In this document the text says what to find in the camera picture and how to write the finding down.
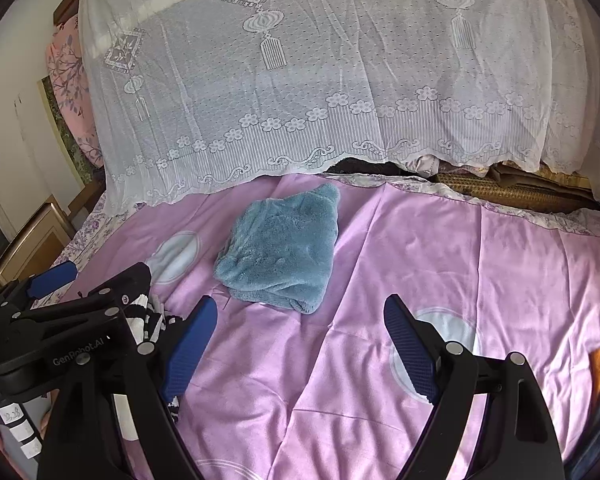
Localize blue fleece zip jacket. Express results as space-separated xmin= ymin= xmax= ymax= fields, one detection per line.
xmin=213 ymin=183 xmax=340 ymax=315

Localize white lace cover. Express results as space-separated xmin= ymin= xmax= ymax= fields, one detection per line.
xmin=79 ymin=0 xmax=600 ymax=211

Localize pink bed sheet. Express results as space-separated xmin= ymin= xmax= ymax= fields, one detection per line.
xmin=57 ymin=176 xmax=600 ymax=479

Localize pink floral pillow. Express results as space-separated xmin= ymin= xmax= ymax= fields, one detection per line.
xmin=46 ymin=15 xmax=104 ymax=169

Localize person left hand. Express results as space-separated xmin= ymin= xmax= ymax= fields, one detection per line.
xmin=0 ymin=398 xmax=54 ymax=480

